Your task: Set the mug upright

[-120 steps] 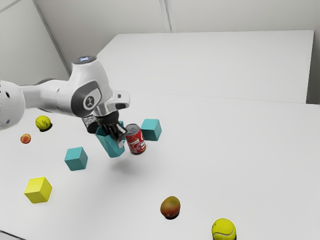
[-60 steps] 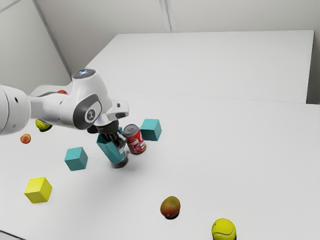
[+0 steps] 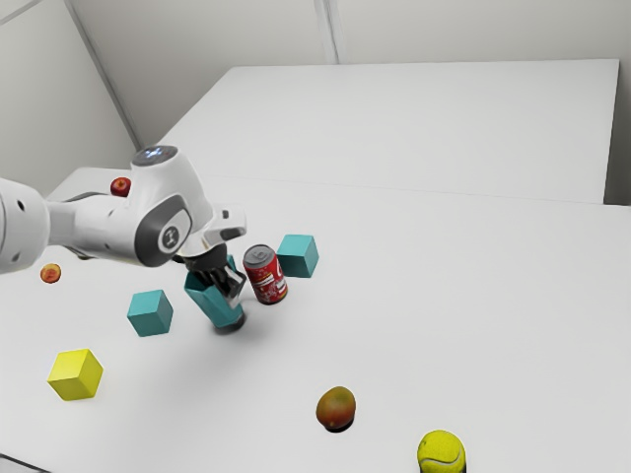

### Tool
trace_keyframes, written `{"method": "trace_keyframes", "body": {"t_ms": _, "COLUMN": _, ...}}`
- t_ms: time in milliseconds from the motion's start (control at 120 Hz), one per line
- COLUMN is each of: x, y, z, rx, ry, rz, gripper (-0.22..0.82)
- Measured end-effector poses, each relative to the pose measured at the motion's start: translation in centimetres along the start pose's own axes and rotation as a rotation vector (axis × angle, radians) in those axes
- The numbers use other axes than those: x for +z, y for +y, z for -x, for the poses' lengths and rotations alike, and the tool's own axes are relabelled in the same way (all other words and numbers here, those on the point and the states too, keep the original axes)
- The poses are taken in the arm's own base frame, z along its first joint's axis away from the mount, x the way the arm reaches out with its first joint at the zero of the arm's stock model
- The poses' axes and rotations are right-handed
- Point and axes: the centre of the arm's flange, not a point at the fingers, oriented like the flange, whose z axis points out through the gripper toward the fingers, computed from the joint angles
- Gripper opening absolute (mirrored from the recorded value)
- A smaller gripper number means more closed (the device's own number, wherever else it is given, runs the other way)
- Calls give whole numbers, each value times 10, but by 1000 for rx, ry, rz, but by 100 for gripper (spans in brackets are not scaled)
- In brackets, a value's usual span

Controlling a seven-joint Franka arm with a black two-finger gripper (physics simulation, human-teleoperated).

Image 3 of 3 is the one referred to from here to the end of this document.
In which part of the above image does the red green mango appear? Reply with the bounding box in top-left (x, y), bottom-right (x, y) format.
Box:
top-left (315, 385), bottom-right (357, 431)

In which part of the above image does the yellow tennis ball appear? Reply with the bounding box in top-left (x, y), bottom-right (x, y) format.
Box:
top-left (416, 429), bottom-right (467, 473)

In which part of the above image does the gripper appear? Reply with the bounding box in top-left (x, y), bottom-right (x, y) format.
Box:
top-left (178, 244), bottom-right (246, 310)

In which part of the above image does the red soda can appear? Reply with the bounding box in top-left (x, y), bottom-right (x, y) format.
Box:
top-left (242, 243), bottom-right (289, 306)

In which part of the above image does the teal cube block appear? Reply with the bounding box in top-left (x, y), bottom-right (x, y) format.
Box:
top-left (126, 289), bottom-right (175, 338)
top-left (276, 234), bottom-right (320, 279)

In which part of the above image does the teal faceted mug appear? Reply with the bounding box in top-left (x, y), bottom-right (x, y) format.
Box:
top-left (183, 253), bottom-right (247, 333)

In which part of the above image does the yellow cube block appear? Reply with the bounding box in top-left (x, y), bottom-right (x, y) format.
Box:
top-left (46, 348), bottom-right (105, 402)

